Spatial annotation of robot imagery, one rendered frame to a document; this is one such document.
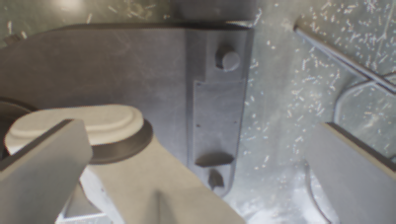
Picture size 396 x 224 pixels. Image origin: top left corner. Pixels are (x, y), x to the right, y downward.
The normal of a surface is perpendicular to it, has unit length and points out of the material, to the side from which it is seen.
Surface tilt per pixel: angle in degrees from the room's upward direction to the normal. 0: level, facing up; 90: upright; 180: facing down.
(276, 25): 0
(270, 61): 0
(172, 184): 90
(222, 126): 0
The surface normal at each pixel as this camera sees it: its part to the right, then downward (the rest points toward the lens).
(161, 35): 0.20, 0.47
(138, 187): 0.02, -0.88
